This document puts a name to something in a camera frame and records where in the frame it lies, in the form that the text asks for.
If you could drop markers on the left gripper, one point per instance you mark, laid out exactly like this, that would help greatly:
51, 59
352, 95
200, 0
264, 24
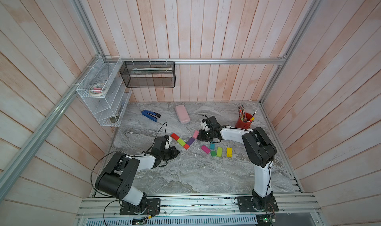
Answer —
173, 150

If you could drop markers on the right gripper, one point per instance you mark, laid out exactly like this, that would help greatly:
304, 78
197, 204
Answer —
201, 138

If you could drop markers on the lime green block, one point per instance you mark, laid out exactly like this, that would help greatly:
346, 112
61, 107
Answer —
181, 142

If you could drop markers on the pink block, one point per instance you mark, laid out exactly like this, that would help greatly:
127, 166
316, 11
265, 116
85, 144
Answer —
195, 135

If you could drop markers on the long red block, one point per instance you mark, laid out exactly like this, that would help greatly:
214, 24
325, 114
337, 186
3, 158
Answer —
175, 136

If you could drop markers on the purple block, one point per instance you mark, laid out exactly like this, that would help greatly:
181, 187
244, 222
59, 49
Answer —
190, 141

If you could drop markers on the light green block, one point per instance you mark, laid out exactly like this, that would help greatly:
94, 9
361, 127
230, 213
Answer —
219, 152

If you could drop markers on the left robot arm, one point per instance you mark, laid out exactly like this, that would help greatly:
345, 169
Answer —
117, 177

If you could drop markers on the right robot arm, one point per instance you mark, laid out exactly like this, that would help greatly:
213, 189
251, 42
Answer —
260, 150

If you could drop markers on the magenta block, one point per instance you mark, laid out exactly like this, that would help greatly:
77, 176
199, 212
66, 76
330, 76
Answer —
205, 149

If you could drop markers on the yellow block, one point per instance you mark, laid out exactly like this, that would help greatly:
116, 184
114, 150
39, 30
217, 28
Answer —
229, 153

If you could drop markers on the red pencil cup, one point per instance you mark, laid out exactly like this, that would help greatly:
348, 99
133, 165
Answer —
244, 124

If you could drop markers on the pink eraser case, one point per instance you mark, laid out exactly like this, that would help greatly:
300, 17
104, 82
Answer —
182, 114

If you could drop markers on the coloured pencils bunch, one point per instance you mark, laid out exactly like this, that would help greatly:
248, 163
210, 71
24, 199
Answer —
245, 117

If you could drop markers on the blue stapler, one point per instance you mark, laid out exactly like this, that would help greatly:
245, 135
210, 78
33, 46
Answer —
151, 115

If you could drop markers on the black mesh basket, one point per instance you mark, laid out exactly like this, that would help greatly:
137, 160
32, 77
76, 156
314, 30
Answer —
148, 74

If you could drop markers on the tape roll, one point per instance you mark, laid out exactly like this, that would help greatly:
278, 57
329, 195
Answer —
98, 89

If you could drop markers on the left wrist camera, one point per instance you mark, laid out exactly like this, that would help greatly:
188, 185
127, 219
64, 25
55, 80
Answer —
162, 143

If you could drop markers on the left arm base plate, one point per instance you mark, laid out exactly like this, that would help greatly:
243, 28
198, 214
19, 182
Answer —
149, 207

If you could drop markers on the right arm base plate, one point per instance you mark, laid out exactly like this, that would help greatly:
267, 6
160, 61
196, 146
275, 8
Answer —
256, 204

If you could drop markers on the white wire shelf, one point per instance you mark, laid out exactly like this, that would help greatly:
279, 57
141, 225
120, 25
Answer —
110, 108

